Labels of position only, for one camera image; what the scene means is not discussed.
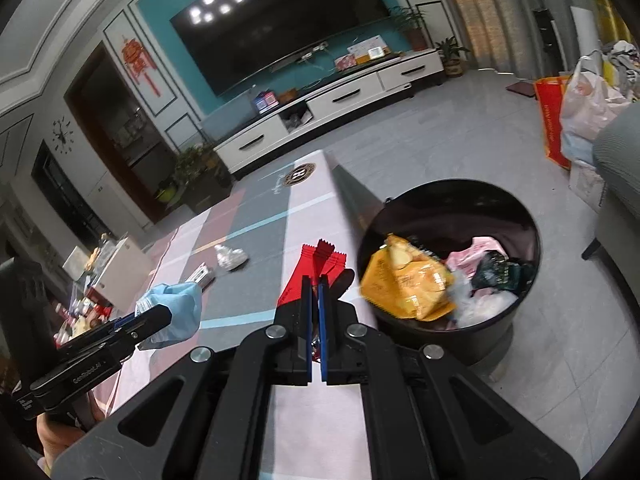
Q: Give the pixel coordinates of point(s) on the left human hand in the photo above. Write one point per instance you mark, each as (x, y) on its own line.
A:
(55, 439)

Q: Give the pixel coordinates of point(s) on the small potted plant on floor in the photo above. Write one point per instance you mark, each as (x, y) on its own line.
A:
(451, 52)

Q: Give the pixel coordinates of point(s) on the red snack wrapper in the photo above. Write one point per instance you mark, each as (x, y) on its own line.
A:
(313, 262)

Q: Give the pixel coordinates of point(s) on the pile of clothes on sofa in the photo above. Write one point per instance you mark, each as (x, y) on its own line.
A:
(621, 68)

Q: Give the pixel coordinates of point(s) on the white plastic bag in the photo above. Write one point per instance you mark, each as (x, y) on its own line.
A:
(589, 102)

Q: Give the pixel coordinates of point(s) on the white side cabinet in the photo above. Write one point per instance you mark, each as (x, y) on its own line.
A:
(120, 281)

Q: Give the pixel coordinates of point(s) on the yellow snack bag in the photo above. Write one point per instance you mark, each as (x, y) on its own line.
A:
(406, 282)

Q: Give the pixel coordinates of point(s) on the white cardboard box on floor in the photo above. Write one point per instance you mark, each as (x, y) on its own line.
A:
(587, 184)

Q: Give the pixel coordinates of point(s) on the beige patterned curtain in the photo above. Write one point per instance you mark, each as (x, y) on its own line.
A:
(503, 35)

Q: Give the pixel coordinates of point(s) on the green plants on black stand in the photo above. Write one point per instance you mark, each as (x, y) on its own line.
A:
(204, 176)

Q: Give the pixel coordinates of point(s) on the blue face mask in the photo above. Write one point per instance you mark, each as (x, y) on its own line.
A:
(184, 302)

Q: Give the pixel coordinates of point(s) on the red chinese knot decoration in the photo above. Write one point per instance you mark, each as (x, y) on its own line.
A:
(139, 63)

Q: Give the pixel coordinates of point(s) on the white tissue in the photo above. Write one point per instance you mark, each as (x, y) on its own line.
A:
(230, 259)

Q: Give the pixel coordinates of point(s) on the potted plant by cabinet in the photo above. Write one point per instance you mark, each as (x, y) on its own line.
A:
(410, 23)

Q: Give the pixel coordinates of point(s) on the dark floor mat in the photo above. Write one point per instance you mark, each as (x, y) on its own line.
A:
(522, 88)

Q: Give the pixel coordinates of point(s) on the white calendar card on cabinet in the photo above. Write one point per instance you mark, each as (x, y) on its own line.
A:
(369, 49)

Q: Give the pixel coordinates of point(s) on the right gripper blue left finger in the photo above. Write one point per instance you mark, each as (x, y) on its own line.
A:
(205, 416)

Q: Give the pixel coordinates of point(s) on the blue qr code sign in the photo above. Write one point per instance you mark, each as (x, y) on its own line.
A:
(265, 101)

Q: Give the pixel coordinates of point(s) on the white air purifier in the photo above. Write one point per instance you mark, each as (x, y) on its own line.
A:
(586, 30)

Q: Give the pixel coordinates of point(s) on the pink crumpled wrapper in bin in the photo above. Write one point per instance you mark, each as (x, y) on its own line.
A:
(467, 260)

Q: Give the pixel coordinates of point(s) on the striped pastel tablecloth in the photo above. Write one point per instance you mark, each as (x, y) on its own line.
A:
(313, 432)

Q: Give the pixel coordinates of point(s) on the round wall clock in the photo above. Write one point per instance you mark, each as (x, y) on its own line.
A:
(62, 136)

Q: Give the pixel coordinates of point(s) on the white blue medicine box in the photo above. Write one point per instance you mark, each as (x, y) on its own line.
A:
(203, 276)

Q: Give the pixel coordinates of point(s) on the white tv cabinet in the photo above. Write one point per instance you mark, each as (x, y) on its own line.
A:
(322, 106)

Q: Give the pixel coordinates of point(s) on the black round trash bin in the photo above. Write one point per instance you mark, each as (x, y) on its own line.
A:
(442, 217)

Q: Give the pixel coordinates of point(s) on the dark green wrapper in bin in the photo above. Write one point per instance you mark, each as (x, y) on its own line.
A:
(499, 272)

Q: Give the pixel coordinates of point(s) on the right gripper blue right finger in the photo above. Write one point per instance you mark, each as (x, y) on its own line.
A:
(427, 415)

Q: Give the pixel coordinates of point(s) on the red paper shopping bag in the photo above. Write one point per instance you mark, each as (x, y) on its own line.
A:
(549, 92)

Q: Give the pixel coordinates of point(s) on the large black television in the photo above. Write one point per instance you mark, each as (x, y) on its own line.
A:
(231, 40)

